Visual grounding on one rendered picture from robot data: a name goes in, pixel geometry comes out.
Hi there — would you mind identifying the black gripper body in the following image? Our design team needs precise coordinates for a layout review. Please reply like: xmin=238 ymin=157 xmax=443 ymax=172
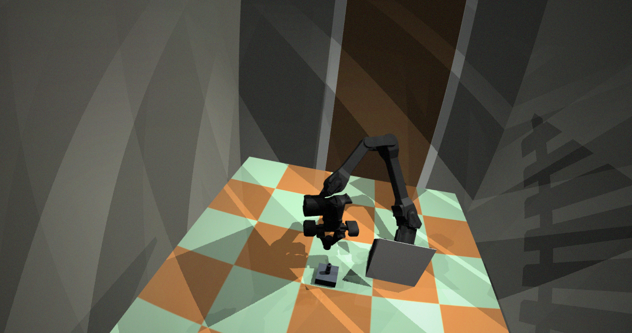
xmin=303 ymin=213 xmax=359 ymax=237

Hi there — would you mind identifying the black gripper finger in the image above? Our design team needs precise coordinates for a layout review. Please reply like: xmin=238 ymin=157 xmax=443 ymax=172
xmin=316 ymin=233 xmax=325 ymax=246
xmin=332 ymin=232 xmax=346 ymax=245

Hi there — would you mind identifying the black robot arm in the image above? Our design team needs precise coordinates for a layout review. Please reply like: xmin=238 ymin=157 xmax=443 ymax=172
xmin=302 ymin=133 xmax=422 ymax=245

